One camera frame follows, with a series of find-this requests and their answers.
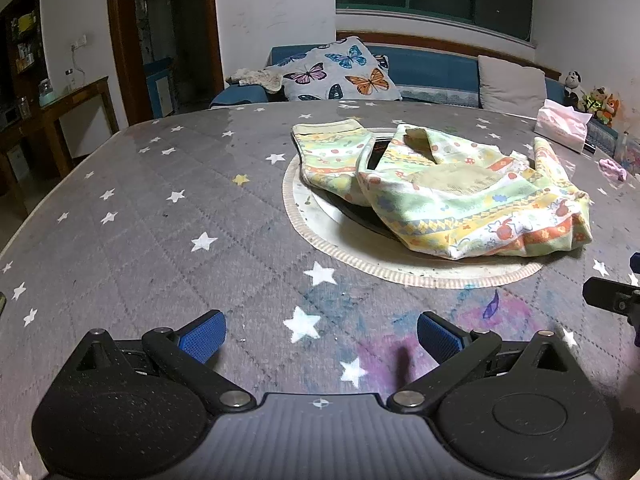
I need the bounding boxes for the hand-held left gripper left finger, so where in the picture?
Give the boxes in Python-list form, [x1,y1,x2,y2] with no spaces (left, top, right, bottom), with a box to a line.
[65,310,256,413]

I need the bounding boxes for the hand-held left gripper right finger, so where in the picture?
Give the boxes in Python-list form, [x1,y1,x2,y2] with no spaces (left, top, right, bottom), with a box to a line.
[386,311,583,415]

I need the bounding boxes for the pastel cartoon print garment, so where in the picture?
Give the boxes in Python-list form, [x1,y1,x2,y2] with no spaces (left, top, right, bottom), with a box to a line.
[291,119,593,261]

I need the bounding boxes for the small pink cloth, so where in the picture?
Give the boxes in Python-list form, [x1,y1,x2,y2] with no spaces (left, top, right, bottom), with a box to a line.
[600,158,628,181]

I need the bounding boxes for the grey star quilted table cover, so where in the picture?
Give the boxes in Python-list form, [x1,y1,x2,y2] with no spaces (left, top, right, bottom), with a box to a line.
[0,100,640,480]

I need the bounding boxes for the pink tissue pack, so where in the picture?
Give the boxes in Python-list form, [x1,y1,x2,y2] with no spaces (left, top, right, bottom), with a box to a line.
[534,99,593,153]

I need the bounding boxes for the round white woven-edge mat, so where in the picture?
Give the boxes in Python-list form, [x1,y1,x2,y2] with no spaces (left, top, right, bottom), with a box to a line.
[282,127,546,289]

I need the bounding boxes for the plush toy in yellow vest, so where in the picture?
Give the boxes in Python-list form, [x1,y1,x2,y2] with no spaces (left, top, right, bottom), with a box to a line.
[582,86,607,116]

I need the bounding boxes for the panda plush toy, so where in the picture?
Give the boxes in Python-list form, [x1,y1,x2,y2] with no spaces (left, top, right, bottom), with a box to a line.
[564,70,583,111]

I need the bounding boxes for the beige pillow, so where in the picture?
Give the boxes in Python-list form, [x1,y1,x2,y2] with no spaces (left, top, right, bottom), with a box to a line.
[477,55,547,112]

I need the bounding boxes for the blue cabinet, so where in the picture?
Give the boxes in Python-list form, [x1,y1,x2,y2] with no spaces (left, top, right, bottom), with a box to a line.
[145,57,176,118]

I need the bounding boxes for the crumpled cream cloth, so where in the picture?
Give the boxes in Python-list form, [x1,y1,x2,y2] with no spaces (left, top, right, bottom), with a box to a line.
[226,66,283,93]

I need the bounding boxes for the blue sofa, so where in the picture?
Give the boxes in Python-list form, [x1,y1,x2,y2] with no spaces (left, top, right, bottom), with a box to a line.
[209,44,621,146]

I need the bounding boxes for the wooden side desk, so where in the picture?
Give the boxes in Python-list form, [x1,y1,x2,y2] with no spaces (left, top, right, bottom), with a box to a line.
[0,76,121,201]

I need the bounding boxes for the butterfly print pillow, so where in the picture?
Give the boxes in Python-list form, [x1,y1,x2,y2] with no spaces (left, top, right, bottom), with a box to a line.
[265,36,403,102]

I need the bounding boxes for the dark wooden shelf cabinet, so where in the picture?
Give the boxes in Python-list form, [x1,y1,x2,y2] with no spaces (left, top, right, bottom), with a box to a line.
[0,0,51,126]

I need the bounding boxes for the brown door frame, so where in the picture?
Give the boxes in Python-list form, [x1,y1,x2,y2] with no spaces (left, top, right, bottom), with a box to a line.
[106,0,225,126]

